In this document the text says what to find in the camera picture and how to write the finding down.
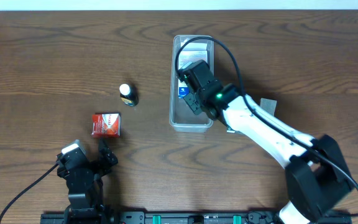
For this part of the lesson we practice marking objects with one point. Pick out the dark syrup bottle white cap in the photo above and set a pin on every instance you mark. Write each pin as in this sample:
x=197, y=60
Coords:
x=128, y=95

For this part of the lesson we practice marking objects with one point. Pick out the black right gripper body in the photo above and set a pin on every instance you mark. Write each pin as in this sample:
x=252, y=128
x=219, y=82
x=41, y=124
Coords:
x=190, y=101

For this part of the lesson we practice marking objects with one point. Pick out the red Panadol box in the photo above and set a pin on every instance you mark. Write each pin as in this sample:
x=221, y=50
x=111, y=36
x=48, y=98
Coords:
x=106, y=125

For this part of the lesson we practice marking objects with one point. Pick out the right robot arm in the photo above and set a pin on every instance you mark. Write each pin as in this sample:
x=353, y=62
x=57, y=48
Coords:
x=316, y=172

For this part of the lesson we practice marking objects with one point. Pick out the blue tall medicine box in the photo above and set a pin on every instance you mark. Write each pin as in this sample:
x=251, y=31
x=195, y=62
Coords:
x=194, y=51

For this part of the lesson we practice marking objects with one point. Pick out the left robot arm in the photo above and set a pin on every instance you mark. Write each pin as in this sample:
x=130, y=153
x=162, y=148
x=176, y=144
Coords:
x=84, y=178

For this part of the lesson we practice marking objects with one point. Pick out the white green medicine box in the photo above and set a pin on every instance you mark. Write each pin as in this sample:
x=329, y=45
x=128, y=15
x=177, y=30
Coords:
x=268, y=105

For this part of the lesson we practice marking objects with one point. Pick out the green white round-logo box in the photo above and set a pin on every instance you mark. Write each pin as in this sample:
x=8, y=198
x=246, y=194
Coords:
x=232, y=131

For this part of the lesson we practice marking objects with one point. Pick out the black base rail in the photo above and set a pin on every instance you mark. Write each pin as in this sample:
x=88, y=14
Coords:
x=253, y=217

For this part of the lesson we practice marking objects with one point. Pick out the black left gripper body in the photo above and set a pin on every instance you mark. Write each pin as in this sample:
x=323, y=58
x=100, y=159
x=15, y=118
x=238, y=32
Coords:
x=99, y=167

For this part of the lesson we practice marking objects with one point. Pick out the clear plastic container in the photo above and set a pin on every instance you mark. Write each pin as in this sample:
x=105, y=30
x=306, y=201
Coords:
x=181, y=118

